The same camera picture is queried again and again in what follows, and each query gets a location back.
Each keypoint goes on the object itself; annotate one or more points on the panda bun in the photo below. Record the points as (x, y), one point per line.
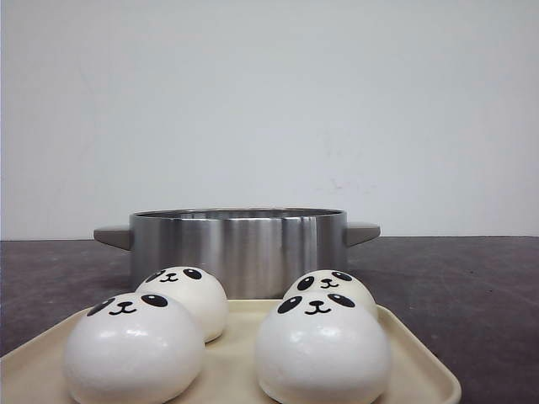
(322, 347)
(133, 348)
(199, 292)
(336, 282)

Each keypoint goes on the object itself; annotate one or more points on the stainless steel steamer pot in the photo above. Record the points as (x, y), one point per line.
(256, 253)

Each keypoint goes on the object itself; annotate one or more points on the beige plastic tray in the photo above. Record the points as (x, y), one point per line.
(32, 373)

